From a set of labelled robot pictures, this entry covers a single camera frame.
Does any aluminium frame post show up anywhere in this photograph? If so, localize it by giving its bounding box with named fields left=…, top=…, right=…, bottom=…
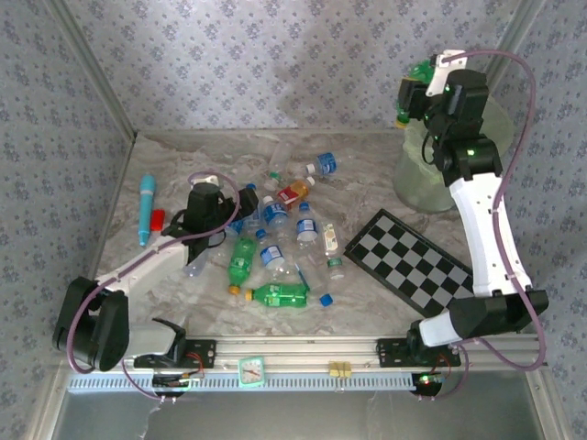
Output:
left=485, top=0, right=547, bottom=83
left=45, top=0, right=138, bottom=143

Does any blue toy marker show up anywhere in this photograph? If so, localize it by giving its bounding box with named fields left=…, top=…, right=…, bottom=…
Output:
left=138, top=173, right=158, bottom=248

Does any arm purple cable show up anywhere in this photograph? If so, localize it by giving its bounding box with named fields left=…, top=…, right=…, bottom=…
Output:
left=419, top=48, right=549, bottom=403
left=66, top=170, right=242, bottom=403

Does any grey slotted cable duct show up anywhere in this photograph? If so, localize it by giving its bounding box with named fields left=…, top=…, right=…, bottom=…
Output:
left=67, top=371, right=418, bottom=394

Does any clear unlabelled plastic bottle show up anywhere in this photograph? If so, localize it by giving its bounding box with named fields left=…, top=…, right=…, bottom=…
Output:
left=182, top=249, right=211, bottom=280

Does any aluminium mounting rail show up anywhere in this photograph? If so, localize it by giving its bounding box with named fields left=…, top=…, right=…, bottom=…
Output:
left=123, top=334, right=549, bottom=375

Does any blue plastic stick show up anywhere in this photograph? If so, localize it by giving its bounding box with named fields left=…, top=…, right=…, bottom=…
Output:
left=294, top=263, right=312, bottom=292

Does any green bottle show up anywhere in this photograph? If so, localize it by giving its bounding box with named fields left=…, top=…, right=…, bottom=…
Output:
left=227, top=236, right=259, bottom=295
left=244, top=282, right=312, bottom=311
left=394, top=57, right=437, bottom=130

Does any green mesh bin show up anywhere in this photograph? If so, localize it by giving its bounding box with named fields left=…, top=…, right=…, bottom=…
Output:
left=393, top=98, right=517, bottom=213

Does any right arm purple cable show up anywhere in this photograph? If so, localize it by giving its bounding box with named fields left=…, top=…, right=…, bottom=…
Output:
left=419, top=48, right=549, bottom=403

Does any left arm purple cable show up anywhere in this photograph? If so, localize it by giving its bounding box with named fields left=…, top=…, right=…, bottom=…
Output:
left=66, top=170, right=242, bottom=403

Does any crushed clear plastic bottle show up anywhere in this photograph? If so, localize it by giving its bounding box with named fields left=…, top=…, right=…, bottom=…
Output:
left=300, top=249, right=327, bottom=294

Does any orange bottle, red label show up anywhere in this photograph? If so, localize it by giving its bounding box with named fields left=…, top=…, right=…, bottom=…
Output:
left=276, top=176, right=317, bottom=211

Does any small green square clock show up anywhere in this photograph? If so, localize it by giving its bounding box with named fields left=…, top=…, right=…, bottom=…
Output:
left=237, top=356, right=266, bottom=390

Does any green plastic bin liner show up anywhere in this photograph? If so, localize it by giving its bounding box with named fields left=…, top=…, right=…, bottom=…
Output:
left=402, top=119, right=435, bottom=173

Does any black and grey chessboard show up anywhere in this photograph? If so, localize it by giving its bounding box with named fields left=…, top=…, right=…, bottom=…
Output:
left=343, top=208, right=476, bottom=318

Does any blue-label water bottle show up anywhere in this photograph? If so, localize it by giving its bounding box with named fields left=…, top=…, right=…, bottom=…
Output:
left=227, top=182, right=261, bottom=237
left=295, top=201, right=321, bottom=253
left=256, top=228, right=297, bottom=281
left=260, top=194, right=299, bottom=239

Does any small blue-label bottle, white cap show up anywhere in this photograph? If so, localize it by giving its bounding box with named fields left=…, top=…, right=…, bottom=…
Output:
left=305, top=151, right=343, bottom=178

